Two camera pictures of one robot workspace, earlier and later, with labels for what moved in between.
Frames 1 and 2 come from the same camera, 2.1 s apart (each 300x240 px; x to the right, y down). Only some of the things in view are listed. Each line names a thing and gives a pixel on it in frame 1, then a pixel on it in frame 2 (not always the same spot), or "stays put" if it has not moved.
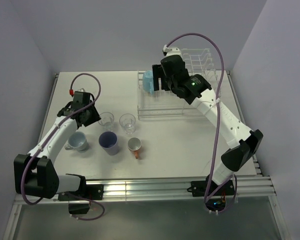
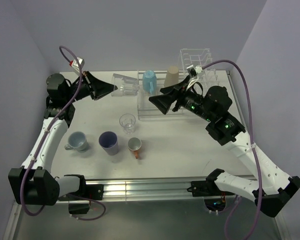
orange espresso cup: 134,144 stays put
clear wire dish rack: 162,105 stays put
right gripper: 158,73 to 163,102
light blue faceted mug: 148,81 stays put
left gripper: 95,117 to 98,88
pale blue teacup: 77,141 stays put
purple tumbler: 109,141 stays put
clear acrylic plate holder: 199,61 stays put
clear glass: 107,120 to 124,86
